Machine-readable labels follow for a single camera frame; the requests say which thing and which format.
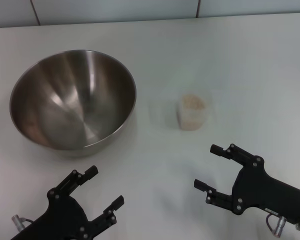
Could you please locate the stainless steel mixing bowl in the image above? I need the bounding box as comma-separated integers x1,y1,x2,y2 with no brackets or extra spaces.
9,49,138,158

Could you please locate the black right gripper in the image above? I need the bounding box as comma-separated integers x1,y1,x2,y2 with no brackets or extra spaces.
193,143,300,225

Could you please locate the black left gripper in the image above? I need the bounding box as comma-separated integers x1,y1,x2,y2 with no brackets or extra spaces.
10,164,125,240

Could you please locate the left gripper cable with connector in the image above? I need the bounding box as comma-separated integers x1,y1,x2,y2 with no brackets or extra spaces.
10,214,35,233

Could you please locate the right gripper cable with connector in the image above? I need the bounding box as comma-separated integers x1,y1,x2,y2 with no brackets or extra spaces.
265,212,288,238

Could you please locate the gripper cable with connector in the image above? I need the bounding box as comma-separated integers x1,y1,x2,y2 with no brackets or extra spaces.
10,214,35,233
265,212,288,238

